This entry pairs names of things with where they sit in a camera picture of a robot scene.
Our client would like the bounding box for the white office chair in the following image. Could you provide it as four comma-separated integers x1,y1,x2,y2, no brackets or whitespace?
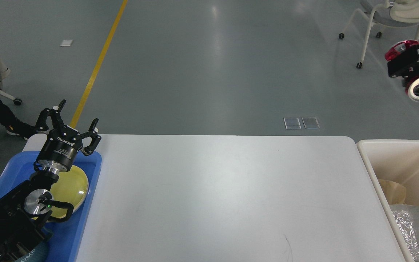
339,0,419,69

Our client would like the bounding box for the floor socket plate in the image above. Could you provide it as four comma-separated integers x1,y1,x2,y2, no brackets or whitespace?
284,117,302,130
302,117,320,129

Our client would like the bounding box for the yellow plate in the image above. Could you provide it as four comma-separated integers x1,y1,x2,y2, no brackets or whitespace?
28,166,86,219

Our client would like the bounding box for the blue plastic tray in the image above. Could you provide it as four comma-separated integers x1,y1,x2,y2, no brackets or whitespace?
0,151,103,262

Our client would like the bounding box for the brown paper bag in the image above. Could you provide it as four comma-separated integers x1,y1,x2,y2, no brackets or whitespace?
378,179,407,205

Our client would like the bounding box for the cream plastic bin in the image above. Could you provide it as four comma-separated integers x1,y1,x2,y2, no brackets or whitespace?
356,139,419,262

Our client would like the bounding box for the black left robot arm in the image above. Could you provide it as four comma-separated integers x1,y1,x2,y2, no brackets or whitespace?
0,100,101,262

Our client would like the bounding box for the left floor socket plate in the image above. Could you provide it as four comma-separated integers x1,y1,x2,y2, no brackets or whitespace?
284,117,302,130

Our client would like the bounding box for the teal mug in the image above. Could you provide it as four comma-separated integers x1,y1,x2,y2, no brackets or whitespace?
16,242,49,262

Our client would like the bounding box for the aluminium foil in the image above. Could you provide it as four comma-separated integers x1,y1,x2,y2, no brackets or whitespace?
390,204,419,262

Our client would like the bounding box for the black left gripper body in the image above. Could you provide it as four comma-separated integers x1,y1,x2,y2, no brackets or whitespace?
34,128,83,172

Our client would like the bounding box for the right floor socket plate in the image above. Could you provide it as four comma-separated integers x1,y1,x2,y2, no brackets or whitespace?
302,117,320,129

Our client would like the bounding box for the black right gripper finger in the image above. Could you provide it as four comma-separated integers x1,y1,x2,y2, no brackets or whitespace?
387,46,419,79

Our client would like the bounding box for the white chair leg with caster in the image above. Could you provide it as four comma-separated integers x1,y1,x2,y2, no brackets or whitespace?
0,90,22,106

